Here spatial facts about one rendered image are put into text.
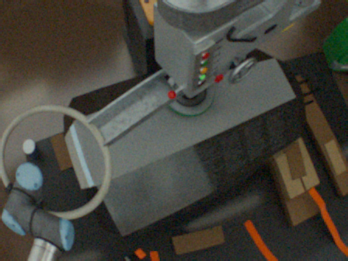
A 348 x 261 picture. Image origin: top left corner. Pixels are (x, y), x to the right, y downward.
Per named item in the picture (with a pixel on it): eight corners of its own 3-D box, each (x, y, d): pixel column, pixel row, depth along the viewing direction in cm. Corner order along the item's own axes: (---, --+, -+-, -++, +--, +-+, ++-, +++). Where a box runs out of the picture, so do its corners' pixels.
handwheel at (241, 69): (239, 54, 167) (244, 37, 153) (255, 72, 165) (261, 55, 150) (212, 72, 164) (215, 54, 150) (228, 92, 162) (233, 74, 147)
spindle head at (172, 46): (221, 23, 176) (231, -35, 133) (255, 57, 170) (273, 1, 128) (154, 63, 168) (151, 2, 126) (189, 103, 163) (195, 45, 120)
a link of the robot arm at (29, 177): (10, 181, 103) (22, 154, 109) (13, 196, 113) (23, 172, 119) (36, 195, 104) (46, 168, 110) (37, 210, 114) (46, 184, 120)
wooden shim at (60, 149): (50, 138, 269) (50, 137, 267) (62, 133, 270) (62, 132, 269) (61, 172, 261) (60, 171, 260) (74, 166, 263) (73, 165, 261)
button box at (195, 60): (204, 76, 152) (210, 37, 125) (209, 81, 151) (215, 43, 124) (186, 88, 150) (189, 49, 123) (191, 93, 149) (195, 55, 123)
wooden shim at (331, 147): (323, 145, 261) (324, 144, 259) (332, 140, 262) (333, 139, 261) (336, 175, 253) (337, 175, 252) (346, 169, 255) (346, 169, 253)
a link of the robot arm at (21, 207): (25, 231, 97) (37, 195, 104) (-6, 216, 98) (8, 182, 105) (34, 242, 104) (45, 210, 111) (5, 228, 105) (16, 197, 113)
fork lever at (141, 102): (218, 32, 178) (219, 26, 174) (248, 62, 174) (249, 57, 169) (84, 118, 162) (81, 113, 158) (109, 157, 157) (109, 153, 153)
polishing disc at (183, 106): (166, 69, 193) (166, 68, 191) (213, 72, 192) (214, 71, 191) (163, 113, 186) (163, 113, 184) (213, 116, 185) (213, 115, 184)
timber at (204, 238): (175, 255, 245) (176, 254, 233) (172, 238, 248) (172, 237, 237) (222, 243, 247) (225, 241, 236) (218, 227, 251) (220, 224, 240)
